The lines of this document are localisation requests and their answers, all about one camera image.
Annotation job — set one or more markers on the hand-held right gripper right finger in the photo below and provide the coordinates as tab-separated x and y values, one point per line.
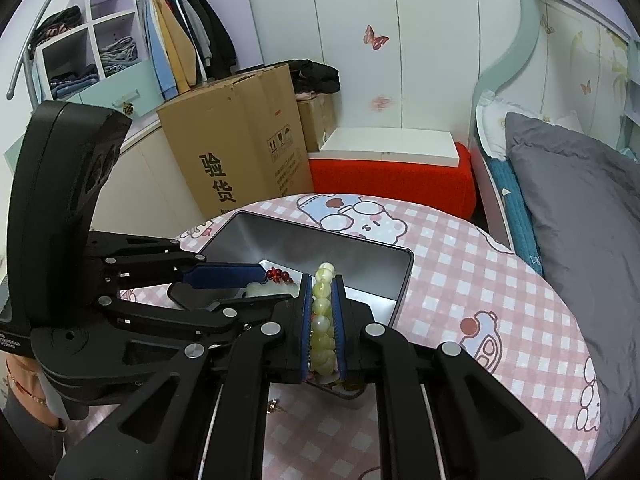
340	330

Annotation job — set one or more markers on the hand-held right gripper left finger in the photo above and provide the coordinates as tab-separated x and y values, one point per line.
305	330

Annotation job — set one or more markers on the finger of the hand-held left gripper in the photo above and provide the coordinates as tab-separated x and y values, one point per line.
200	317
225	276

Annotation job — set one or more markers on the grey metal tin box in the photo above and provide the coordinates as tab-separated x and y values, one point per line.
300	240

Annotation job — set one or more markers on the person's left forearm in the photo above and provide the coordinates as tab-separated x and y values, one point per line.
25	385

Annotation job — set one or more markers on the pine cone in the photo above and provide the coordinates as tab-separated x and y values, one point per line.
128	108

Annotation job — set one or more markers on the teal drawer cabinet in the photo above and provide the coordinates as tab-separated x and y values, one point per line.
105	91

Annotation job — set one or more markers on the folded blue jeans stack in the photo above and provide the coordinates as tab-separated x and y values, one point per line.
75	82

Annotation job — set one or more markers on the large cardboard box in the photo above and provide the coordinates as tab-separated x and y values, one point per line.
235	135

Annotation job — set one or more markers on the pink checked cartoon tablecloth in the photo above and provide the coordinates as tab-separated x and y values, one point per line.
475	285

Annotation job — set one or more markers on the red stool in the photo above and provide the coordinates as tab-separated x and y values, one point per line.
390	185

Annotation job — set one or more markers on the folded grey clothes stack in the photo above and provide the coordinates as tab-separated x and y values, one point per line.
117	55

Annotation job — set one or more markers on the grey metal handrail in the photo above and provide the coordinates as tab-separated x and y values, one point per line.
30	40

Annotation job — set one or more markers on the black and pink clothes heap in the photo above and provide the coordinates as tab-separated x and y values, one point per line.
57	25

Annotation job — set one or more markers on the small cardboard box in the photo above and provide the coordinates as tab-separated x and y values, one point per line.
315	120

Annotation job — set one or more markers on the white flat board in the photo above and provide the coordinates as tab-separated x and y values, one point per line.
390	145

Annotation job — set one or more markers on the purple and white cubby shelf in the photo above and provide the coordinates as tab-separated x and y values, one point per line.
115	5

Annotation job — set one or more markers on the row of hanging clothes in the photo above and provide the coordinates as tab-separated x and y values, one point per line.
185	40

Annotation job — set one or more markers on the teal knitted blanket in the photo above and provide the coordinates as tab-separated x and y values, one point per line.
515	210

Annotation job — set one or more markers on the black bag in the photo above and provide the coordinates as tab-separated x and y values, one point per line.
315	75

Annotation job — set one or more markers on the white ruffled pillow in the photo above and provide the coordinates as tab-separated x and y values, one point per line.
492	120

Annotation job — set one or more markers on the grey quilt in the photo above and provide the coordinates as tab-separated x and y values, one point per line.
575	210

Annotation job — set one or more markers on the white wardrobe with butterflies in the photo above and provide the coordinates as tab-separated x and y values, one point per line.
350	35

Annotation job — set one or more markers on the teal bunk bed frame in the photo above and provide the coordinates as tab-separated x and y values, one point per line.
527	25

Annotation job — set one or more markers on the purple wall shelves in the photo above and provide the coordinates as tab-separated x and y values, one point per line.
631	115

